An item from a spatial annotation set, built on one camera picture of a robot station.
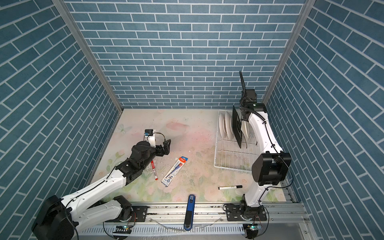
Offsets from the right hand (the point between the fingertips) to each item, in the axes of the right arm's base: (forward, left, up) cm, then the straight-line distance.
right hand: (256, 111), depth 83 cm
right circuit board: (-51, +2, -29) cm, 59 cm away
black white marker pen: (-34, +13, -28) cm, 46 cm away
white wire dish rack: (-14, +13, -26) cm, 32 cm away
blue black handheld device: (-48, +33, -26) cm, 63 cm away
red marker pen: (-26, +58, -25) cm, 69 cm away
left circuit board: (-57, +65, -30) cm, 91 cm away
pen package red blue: (-31, +46, -25) cm, 61 cm away
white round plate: (+1, +17, -15) cm, 23 cm away
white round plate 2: (+1, +13, -12) cm, 18 cm away
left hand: (-18, +50, -8) cm, 53 cm away
